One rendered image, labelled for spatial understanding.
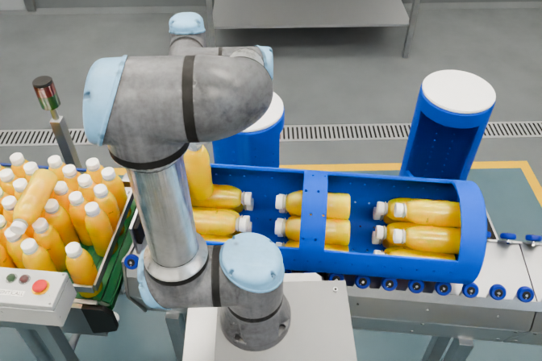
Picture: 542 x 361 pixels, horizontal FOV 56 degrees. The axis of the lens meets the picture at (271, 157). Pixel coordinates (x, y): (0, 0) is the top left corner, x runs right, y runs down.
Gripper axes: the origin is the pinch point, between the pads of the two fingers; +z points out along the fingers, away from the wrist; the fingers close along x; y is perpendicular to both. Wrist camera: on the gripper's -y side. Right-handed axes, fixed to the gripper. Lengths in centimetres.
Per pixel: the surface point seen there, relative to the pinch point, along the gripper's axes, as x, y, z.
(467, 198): -4, 72, 10
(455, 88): 73, 85, 30
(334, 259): -17.5, 38.3, 22.6
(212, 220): -10.3, 5.1, 19.3
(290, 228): -10.4, 26.4, 20.2
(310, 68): 237, 27, 132
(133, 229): -7.7, -19.6, 29.2
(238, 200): -0.1, 10.6, 21.9
